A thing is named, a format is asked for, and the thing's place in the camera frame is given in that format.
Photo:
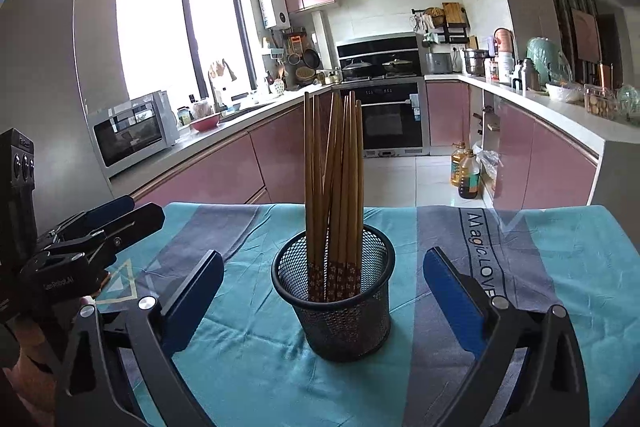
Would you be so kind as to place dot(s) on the black wok with lid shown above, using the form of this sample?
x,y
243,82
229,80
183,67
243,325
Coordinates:
x,y
357,69
398,67

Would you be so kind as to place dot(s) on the bundle of wooden chopsticks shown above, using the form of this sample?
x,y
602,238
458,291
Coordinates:
x,y
332,207

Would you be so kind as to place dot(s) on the pink electric kettle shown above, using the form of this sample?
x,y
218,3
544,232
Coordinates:
x,y
504,41

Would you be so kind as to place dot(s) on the glass jar of snacks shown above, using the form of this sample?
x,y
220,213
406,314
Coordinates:
x,y
600,104

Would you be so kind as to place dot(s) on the black wall rack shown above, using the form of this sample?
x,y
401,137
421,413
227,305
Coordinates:
x,y
445,29

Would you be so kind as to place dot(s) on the chrome kitchen faucet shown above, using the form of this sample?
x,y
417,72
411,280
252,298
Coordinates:
x,y
222,77

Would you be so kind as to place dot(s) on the silver toaster oven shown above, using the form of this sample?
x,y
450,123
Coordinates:
x,y
132,132

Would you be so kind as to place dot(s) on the blue patterned tablecloth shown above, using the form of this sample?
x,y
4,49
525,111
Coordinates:
x,y
260,372

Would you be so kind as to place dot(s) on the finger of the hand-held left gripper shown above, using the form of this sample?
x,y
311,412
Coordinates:
x,y
135,222
107,209

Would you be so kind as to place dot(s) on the steel stock pot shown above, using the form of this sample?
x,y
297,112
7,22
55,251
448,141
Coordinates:
x,y
475,62

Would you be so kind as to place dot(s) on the pink bowl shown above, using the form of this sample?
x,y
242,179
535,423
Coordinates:
x,y
205,123

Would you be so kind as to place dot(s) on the cooking oil bottles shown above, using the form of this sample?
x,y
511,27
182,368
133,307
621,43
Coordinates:
x,y
470,179

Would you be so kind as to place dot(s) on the black range hood stove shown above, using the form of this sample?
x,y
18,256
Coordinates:
x,y
377,49

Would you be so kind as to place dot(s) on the person's left hand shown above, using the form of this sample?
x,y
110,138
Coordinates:
x,y
30,382

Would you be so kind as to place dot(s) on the hanging black frying pan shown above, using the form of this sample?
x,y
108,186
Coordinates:
x,y
311,58

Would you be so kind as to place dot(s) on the black mesh utensil holder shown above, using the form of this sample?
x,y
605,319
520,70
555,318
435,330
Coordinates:
x,y
335,322

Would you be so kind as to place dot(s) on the white water heater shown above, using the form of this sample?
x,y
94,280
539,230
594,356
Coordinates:
x,y
273,6

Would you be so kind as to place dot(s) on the plastic bag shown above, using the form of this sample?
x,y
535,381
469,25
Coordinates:
x,y
487,167

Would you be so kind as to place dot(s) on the green dome food cover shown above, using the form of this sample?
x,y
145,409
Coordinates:
x,y
545,57

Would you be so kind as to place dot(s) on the pink base cabinet run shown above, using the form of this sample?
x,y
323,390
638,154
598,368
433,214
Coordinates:
x,y
225,162
540,157

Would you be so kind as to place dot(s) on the yellow cooking oil bottle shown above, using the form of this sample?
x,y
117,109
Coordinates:
x,y
459,167

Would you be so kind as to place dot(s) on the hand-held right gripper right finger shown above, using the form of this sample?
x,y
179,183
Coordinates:
x,y
450,297

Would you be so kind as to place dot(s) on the built-in black oven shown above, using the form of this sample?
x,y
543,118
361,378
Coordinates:
x,y
390,117

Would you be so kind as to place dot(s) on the kitchen window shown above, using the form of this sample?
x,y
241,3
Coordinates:
x,y
170,32

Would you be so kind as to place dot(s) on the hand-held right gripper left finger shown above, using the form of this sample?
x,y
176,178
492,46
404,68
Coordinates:
x,y
200,292

